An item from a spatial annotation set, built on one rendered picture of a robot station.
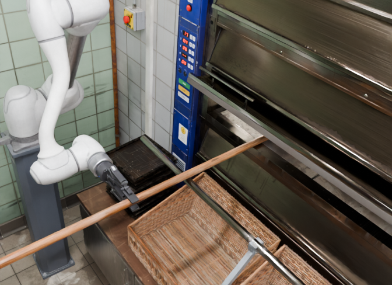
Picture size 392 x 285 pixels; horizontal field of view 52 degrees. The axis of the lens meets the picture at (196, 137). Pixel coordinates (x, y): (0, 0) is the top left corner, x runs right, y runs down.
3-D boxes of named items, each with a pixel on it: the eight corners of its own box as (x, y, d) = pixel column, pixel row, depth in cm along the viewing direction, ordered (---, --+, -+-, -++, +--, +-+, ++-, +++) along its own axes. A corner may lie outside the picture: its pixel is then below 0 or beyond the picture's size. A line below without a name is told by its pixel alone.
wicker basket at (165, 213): (199, 205, 232) (204, 169, 215) (272, 275, 199) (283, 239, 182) (125, 245, 206) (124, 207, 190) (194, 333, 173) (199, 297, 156)
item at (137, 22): (135, 22, 225) (135, 4, 219) (144, 28, 219) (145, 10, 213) (123, 25, 221) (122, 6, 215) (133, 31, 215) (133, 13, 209)
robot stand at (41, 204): (32, 256, 264) (-1, 132, 203) (63, 242, 274) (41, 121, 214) (43, 280, 251) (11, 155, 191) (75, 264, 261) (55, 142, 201)
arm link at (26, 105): (1, 127, 198) (-9, 88, 185) (35, 113, 209) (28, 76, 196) (18, 142, 190) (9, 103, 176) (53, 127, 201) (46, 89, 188)
